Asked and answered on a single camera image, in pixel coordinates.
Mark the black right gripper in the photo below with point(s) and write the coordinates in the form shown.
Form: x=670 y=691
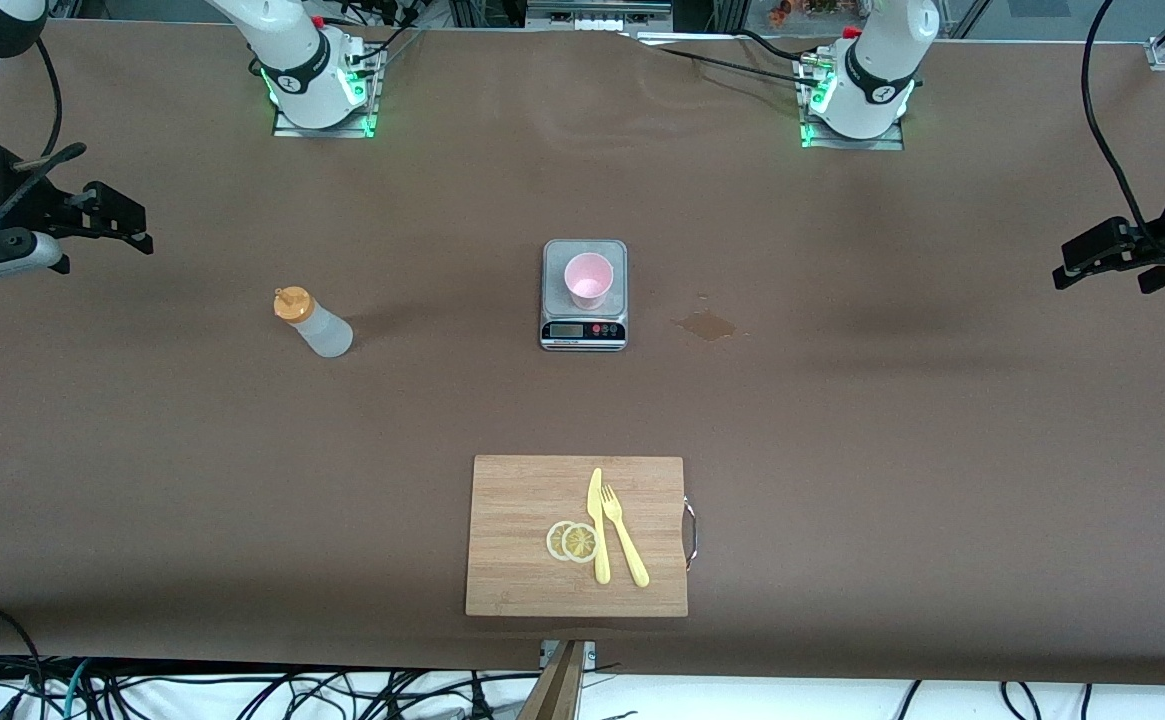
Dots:
x=24 y=199

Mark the translucent sauce bottle orange cap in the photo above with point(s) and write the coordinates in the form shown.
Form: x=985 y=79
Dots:
x=324 y=335

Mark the pink plastic cup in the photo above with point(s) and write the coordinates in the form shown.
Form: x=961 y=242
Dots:
x=588 y=282

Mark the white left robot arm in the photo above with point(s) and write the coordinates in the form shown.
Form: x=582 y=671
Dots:
x=872 y=70

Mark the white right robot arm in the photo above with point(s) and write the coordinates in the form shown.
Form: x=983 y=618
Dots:
x=292 y=60

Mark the brown table cover sheet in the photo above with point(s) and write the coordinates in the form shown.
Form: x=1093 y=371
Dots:
x=242 y=480

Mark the silver digital kitchen scale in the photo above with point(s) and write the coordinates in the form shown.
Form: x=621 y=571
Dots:
x=583 y=330

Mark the bamboo cutting board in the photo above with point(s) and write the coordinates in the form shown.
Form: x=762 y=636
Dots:
x=522 y=520

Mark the white power strip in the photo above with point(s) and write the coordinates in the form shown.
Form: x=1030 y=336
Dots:
x=597 y=18

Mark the lemon slice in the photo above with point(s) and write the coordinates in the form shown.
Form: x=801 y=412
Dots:
x=554 y=541
x=580 y=543

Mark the yellow plastic knife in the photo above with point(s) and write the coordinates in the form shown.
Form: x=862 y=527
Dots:
x=596 y=500

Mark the yellow plastic fork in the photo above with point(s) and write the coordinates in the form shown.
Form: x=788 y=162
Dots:
x=628 y=550

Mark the wooden beam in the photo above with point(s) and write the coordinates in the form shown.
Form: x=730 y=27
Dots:
x=557 y=690

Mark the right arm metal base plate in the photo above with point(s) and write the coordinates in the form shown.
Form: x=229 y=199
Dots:
x=342 y=131

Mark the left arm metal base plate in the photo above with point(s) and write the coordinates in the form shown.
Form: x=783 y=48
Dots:
x=882 y=144

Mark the small metal bracket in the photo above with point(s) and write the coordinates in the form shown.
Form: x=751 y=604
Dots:
x=590 y=652

